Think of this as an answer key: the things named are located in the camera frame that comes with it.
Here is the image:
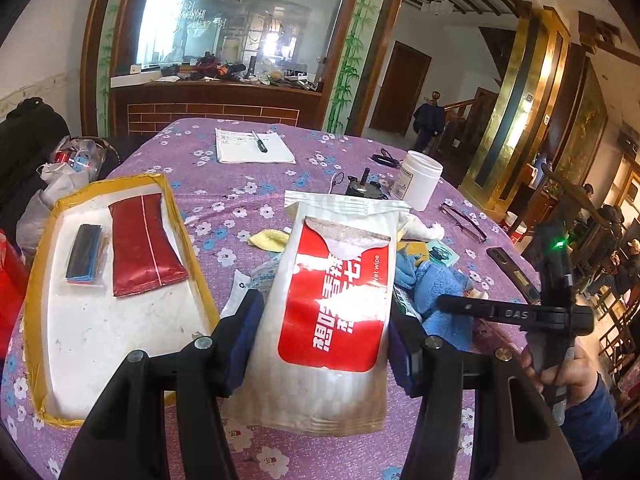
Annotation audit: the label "wooden framed glass partition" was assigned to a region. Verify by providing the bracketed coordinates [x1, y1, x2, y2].
[80, 0, 416, 136]

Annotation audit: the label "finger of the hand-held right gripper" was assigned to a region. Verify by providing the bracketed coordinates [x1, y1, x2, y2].
[437, 294, 521, 330]

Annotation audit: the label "black sofa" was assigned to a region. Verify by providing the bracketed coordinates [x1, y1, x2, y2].
[0, 97, 123, 241]

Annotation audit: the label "black motor with cable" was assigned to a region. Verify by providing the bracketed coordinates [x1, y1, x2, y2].
[330, 166, 391, 201]

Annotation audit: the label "white red wet wipe packet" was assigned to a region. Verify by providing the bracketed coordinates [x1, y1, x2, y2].
[222, 191, 412, 437]

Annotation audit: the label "wooden door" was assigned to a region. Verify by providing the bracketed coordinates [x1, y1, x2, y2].
[370, 41, 432, 137]

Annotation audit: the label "white towel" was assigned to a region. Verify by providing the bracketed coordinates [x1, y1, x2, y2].
[400, 212, 446, 242]

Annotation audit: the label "blue fluffy towel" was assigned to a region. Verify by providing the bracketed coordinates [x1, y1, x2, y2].
[400, 260, 476, 351]

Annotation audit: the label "black remote control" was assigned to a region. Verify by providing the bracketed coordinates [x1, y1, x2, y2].
[486, 247, 542, 303]

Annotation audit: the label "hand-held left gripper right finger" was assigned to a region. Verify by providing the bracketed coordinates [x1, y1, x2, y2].
[387, 305, 583, 480]

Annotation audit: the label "wooden chair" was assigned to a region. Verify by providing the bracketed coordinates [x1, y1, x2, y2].
[595, 280, 640, 411]

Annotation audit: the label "clear plastic bag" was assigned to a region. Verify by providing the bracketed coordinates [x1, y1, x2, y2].
[47, 136, 108, 183]

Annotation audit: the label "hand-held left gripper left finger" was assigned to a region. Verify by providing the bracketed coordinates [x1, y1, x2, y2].
[59, 289, 266, 480]

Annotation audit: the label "blue cloth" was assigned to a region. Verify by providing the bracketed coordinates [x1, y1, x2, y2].
[397, 241, 431, 286]

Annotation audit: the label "purple floral tablecloth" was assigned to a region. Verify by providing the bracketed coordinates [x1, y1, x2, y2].
[0, 117, 621, 480]

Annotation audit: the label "white plastic jar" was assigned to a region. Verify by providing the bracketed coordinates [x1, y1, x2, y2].
[390, 150, 444, 212]

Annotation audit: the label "pile of assorted clutter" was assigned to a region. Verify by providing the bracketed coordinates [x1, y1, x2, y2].
[160, 52, 323, 92]

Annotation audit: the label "red shopping bag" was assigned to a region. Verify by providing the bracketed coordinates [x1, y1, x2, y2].
[0, 230, 31, 356]

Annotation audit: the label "blue black wrapped packet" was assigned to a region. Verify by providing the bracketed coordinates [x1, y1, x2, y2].
[65, 222, 112, 286]

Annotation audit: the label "teal cartoon tissue packet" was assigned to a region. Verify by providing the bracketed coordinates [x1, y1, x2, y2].
[427, 240, 461, 267]

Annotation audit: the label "white notebook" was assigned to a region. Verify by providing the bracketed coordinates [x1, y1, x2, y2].
[215, 127, 297, 165]

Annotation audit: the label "wooden stair railing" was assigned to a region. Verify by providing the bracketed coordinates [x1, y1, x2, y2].
[445, 87, 501, 161]

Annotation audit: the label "yellow taped cardboard box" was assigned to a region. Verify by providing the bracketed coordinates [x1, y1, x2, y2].
[24, 172, 221, 428]

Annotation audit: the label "red foil pouch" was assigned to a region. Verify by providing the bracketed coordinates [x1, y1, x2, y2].
[107, 192, 190, 297]

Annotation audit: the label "golden framed panel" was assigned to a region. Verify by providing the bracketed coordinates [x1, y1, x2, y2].
[460, 7, 571, 211]

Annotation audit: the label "wooden counter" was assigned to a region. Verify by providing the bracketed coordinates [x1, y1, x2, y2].
[109, 77, 323, 136]

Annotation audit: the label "black eyeglasses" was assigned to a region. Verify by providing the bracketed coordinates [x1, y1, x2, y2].
[439, 202, 488, 244]

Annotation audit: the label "person's right hand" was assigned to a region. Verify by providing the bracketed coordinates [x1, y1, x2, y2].
[519, 337, 601, 423]

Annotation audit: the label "white plastic bag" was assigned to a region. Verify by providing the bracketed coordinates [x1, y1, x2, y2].
[16, 162, 101, 261]

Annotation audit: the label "yellow cloth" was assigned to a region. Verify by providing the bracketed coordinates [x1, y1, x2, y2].
[248, 228, 291, 252]

